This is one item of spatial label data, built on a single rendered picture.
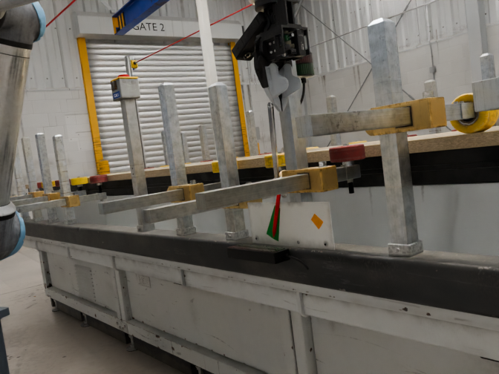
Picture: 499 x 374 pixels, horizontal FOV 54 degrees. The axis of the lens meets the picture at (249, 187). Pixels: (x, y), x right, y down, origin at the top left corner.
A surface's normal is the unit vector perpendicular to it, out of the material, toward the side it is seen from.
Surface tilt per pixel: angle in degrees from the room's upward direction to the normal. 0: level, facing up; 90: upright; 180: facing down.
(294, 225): 90
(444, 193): 90
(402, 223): 90
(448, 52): 90
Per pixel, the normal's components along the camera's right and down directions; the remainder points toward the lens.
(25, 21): 0.88, 0.32
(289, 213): -0.76, 0.14
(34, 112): 0.58, -0.02
